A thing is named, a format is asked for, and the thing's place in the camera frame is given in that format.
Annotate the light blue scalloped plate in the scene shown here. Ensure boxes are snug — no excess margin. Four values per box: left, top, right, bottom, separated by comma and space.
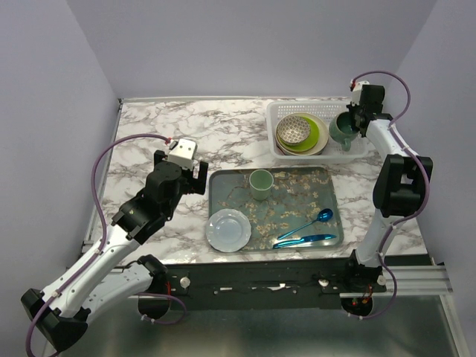
205, 209, 251, 253

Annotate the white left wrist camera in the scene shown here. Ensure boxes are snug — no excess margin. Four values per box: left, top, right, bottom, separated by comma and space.
167, 138, 198, 170

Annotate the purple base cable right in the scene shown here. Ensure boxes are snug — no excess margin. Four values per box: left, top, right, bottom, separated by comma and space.
347, 266, 398, 321

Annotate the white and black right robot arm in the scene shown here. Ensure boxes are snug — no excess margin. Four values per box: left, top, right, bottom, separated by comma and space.
342, 80, 433, 292

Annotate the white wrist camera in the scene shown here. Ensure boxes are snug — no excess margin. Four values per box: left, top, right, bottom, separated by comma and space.
167, 138, 198, 170
350, 80, 370, 106

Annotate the blue metallic knife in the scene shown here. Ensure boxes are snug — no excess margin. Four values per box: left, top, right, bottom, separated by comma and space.
272, 234, 336, 249

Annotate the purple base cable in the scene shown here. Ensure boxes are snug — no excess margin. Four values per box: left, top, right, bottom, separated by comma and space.
347, 266, 398, 321
139, 292, 187, 327

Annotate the blue metallic spoon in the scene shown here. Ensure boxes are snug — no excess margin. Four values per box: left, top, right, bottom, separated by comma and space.
277, 208, 333, 240

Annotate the light green ceramic cup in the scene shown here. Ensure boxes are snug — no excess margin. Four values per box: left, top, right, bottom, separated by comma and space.
249, 169, 274, 201

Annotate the patterned small ceramic bowl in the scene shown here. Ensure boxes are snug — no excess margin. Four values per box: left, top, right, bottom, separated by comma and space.
276, 115, 311, 146

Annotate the lime green plate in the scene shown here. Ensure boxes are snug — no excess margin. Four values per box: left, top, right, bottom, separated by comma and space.
284, 117, 320, 152

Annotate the teal glazed ceramic mug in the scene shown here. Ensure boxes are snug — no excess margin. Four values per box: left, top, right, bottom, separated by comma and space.
328, 112, 358, 152

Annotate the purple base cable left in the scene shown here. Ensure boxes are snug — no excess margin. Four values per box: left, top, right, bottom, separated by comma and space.
139, 292, 187, 327

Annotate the teal floral serving tray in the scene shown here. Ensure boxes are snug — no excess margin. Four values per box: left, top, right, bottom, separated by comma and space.
208, 167, 344, 252

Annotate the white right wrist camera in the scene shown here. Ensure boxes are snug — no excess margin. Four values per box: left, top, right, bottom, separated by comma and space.
350, 80, 370, 106

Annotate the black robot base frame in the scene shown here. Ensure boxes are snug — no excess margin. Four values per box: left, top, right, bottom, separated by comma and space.
147, 257, 387, 310

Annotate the cream plate with black mark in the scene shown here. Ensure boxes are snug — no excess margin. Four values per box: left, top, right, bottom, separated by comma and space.
275, 113, 329, 156

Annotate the white perforated plastic bin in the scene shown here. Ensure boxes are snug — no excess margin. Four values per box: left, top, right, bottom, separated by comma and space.
266, 97, 370, 164

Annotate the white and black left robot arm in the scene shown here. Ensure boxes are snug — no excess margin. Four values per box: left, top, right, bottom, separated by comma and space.
21, 150, 208, 356

